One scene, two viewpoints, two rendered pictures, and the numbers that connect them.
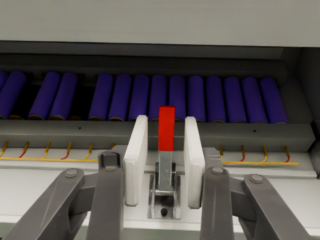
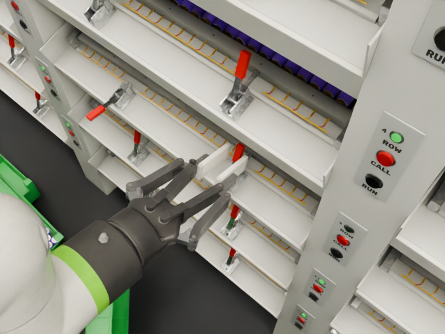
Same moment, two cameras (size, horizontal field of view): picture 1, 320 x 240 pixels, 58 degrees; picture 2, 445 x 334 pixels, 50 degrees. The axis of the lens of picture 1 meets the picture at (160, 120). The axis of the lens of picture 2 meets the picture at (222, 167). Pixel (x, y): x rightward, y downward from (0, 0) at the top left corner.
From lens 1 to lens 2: 0.57 m
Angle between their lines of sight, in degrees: 35
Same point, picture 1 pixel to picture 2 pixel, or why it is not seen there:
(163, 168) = not seen: hidden behind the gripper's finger
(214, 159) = (230, 180)
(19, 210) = (173, 147)
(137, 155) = (203, 165)
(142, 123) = (222, 149)
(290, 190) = (292, 213)
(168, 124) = (238, 152)
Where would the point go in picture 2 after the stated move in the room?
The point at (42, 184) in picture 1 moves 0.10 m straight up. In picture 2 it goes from (187, 140) to (183, 103)
